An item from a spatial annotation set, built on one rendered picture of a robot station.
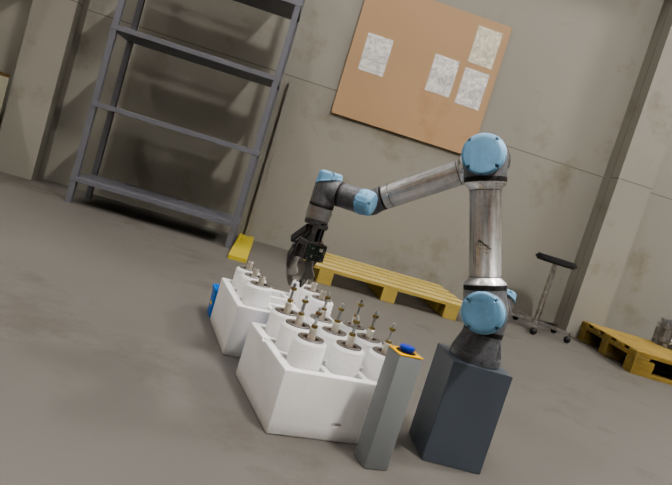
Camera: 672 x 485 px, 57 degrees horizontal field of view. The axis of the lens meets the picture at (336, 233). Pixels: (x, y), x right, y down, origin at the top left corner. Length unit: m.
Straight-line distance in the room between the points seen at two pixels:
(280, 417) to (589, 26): 4.67
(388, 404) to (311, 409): 0.21
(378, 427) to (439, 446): 0.28
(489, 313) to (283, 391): 0.57
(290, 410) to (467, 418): 0.51
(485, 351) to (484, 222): 0.38
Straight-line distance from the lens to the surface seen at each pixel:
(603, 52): 5.81
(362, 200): 1.80
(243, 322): 2.18
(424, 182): 1.89
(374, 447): 1.70
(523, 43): 5.54
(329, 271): 4.06
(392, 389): 1.64
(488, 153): 1.70
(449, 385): 1.83
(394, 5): 5.28
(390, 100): 5.16
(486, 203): 1.71
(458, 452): 1.91
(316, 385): 1.71
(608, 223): 5.55
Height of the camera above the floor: 0.69
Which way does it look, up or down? 5 degrees down
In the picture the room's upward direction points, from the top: 17 degrees clockwise
